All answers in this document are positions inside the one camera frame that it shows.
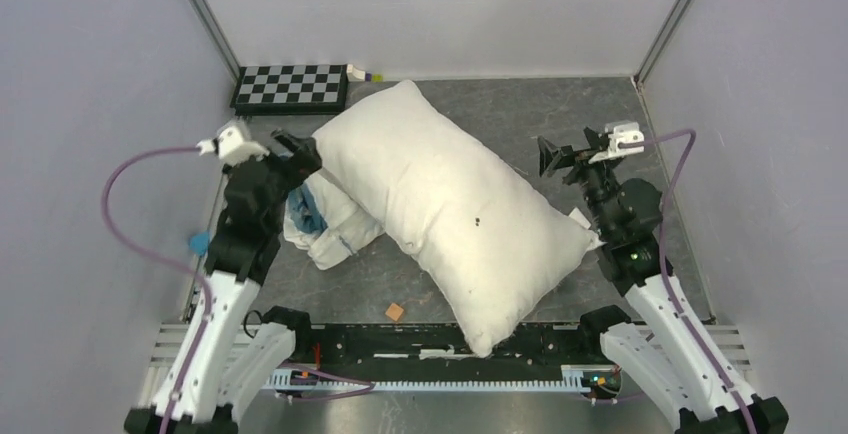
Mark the black white checkerboard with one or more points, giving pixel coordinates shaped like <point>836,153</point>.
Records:
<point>281,90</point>

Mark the white pillowcase with blue ruffle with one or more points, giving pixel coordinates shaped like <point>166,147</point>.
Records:
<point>325,223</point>

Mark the white pillow insert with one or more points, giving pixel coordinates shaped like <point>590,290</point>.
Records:
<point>492,243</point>

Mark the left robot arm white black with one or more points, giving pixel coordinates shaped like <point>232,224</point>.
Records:
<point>206,390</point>

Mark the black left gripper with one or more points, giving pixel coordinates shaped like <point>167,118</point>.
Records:
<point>305,159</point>

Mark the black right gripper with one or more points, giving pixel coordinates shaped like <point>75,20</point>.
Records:
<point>551,157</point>

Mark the white slotted cable duct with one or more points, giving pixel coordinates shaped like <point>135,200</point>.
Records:
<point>571,381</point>

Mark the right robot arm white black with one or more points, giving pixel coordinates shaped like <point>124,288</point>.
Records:
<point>679,366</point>

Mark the small orange cube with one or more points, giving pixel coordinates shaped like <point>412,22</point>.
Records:
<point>394,312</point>

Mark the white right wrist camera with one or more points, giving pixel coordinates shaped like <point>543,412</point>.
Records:
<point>622,139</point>

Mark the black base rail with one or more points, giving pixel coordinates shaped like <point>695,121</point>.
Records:
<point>439,353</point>

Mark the blue tape piece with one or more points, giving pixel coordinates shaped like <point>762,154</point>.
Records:
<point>198,243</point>

